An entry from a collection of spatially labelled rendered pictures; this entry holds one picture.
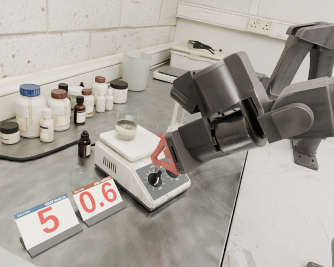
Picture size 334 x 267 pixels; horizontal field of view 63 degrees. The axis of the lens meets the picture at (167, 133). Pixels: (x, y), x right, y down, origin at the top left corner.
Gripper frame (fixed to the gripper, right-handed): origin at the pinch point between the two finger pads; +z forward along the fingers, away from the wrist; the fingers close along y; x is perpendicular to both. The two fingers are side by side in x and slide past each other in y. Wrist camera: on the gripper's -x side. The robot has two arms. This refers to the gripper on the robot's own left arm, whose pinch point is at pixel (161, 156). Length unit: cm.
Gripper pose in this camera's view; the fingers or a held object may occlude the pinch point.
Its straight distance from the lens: 50.1
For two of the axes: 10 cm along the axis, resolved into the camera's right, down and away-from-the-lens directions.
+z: -6.6, 2.6, 7.0
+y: -6.6, 2.3, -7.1
